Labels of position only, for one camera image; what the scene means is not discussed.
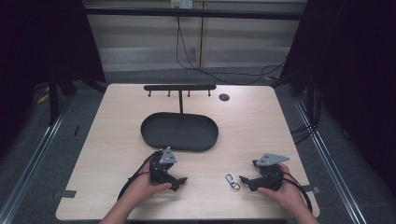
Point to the black key rack with tray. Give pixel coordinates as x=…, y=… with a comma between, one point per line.
x=179, y=132

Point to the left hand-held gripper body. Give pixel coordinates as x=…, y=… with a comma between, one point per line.
x=157, y=172

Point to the black curtain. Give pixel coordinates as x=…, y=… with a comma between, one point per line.
x=40, y=46
x=351, y=77

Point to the white wall socket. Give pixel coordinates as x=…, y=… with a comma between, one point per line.
x=182, y=3

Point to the metal floor rail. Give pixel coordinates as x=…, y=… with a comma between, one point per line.
x=330, y=161
x=29, y=161

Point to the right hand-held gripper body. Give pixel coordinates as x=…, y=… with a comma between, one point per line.
x=271, y=177

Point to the person's left hand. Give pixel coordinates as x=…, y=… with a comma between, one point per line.
x=141, y=188

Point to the grey tape strip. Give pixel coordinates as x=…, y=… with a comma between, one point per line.
x=311, y=189
x=64, y=194

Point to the person's right hand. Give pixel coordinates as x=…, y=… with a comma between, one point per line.
x=289, y=189

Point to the yellow floor object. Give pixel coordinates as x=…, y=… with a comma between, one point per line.
x=43, y=97

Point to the round black table grommet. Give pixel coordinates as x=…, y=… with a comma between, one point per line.
x=224, y=97

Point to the black metal stand leg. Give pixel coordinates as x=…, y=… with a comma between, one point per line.
x=53, y=102

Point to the black horizontal frame bar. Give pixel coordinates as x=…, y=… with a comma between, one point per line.
x=193, y=13

